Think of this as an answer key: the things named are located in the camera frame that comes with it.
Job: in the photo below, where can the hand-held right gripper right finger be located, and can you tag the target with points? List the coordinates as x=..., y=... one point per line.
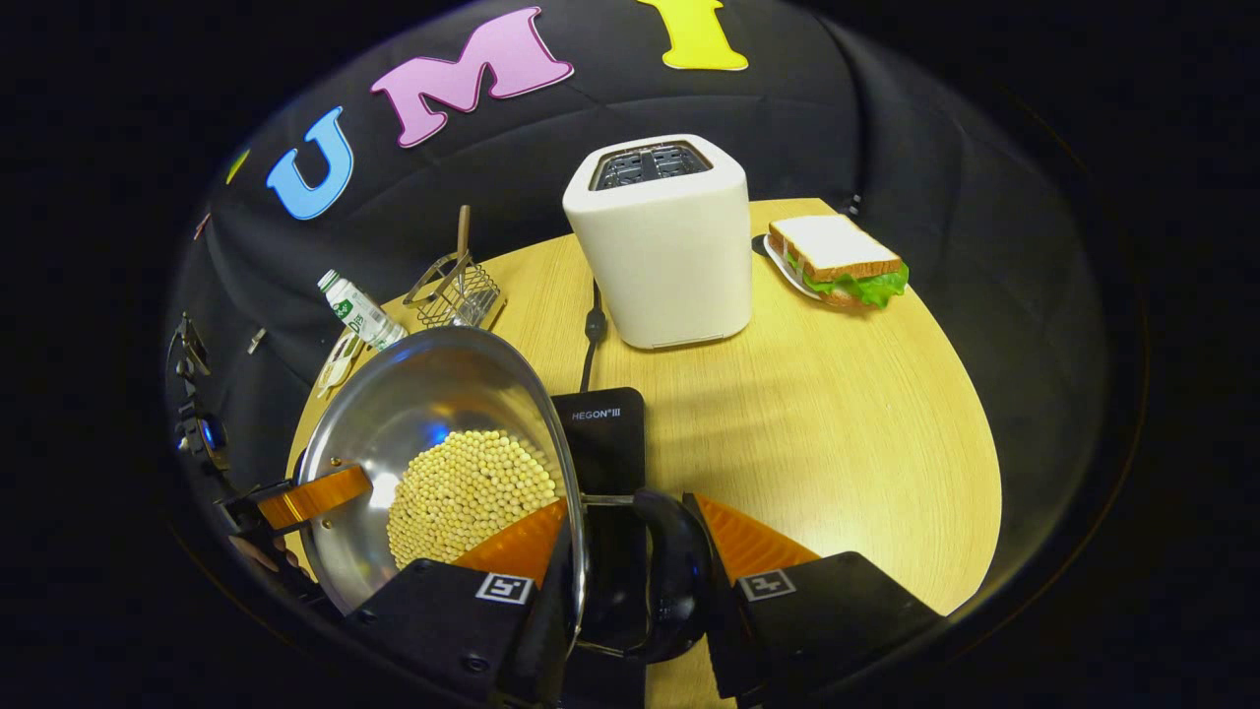
x=827, y=620

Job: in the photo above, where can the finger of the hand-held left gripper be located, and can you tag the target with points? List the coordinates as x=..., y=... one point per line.
x=315, y=497

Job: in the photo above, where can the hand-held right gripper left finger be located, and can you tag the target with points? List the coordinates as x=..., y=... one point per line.
x=463, y=620

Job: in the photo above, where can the stainless steel pot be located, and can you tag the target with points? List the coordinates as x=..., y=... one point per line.
x=423, y=394

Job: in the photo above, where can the black induction cooktop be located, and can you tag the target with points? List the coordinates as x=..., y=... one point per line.
x=610, y=443

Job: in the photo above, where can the silver metal clip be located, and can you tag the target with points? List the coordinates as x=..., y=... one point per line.
x=256, y=341

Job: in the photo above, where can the pile of soybeans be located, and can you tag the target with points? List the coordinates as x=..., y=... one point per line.
x=472, y=492

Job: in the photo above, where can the white divided bean dish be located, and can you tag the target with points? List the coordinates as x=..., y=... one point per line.
x=338, y=366

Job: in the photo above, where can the white drink bottle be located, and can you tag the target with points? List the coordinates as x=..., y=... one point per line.
x=362, y=313

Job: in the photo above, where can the wooden stick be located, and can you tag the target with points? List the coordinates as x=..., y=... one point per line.
x=463, y=231

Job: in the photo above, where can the white plate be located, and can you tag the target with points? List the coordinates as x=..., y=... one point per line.
x=783, y=271

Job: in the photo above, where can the white toaster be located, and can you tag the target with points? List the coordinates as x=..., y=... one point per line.
x=664, y=256

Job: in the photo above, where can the black backdrop cloth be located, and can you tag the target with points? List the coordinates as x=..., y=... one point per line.
x=886, y=128

